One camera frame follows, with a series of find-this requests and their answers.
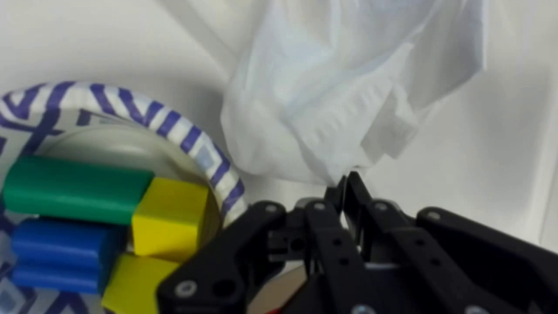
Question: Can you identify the clear plastic bag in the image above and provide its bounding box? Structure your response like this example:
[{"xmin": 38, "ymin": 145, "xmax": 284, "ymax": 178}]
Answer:
[{"xmin": 155, "ymin": 0, "xmax": 490, "ymax": 187}]

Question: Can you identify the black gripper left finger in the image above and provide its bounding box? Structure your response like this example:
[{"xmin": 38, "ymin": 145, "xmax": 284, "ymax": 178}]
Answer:
[{"xmin": 155, "ymin": 173, "xmax": 366, "ymax": 314}]

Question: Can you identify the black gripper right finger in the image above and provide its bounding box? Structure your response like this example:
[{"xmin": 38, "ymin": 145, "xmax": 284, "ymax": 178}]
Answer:
[{"xmin": 345, "ymin": 170, "xmax": 558, "ymax": 314}]

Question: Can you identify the blue patterned paper plate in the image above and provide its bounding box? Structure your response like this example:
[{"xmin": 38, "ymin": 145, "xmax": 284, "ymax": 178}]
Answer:
[{"xmin": 0, "ymin": 81, "xmax": 249, "ymax": 314}]

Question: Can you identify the green cylinder block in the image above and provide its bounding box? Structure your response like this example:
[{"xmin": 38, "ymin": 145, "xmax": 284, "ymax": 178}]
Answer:
[{"xmin": 2, "ymin": 154, "xmax": 155, "ymax": 227}]

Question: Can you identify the blue ridged block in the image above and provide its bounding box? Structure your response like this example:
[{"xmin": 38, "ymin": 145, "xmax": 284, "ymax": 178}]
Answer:
[{"xmin": 9, "ymin": 217, "xmax": 127, "ymax": 295}]

